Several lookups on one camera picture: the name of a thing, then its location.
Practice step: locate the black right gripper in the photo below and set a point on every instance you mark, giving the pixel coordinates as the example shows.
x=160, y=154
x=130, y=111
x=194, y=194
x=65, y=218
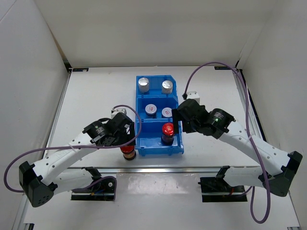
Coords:
x=177, y=117

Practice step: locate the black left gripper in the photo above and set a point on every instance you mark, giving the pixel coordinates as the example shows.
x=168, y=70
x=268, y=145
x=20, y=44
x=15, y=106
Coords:
x=127, y=136

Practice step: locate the grey-lid jar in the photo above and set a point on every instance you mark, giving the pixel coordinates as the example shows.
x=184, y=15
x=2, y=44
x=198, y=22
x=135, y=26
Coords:
x=150, y=110
x=166, y=112

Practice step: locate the red-lid sauce jar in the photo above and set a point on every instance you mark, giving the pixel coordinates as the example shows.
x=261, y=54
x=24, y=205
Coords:
x=128, y=152
x=167, y=134

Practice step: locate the tall silver can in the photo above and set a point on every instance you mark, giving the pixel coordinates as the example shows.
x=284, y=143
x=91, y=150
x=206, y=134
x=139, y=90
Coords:
x=143, y=85
x=167, y=87

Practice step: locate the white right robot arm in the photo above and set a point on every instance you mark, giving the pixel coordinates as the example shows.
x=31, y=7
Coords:
x=276, y=168

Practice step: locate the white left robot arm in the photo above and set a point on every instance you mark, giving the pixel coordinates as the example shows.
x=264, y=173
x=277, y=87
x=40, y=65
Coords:
x=45, y=178

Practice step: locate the blue three-compartment plastic bin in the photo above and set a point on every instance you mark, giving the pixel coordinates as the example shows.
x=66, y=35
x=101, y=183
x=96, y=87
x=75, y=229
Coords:
x=149, y=141

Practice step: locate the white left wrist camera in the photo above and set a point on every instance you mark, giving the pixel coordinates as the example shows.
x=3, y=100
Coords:
x=116, y=111

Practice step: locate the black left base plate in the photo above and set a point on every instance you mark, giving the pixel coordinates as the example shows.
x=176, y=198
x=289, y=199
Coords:
x=104, y=190

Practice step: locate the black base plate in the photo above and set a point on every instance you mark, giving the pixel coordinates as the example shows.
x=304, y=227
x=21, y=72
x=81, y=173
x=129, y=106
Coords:
x=104, y=190
x=214, y=191

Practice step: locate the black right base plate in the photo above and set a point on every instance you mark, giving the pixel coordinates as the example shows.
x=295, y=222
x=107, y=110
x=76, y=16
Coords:
x=214, y=191

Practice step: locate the aluminium front rail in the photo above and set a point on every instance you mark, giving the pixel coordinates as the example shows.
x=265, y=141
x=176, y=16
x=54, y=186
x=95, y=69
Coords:
x=110, y=170

